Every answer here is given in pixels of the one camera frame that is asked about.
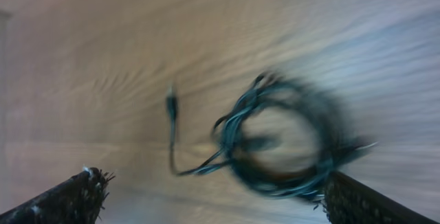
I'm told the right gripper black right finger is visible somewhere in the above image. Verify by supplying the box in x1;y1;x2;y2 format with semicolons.
318;171;439;224

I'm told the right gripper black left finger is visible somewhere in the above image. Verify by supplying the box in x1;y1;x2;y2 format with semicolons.
1;167;116;224

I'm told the black USB cable bundle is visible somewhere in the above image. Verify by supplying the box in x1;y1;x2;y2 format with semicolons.
165;71;379;203

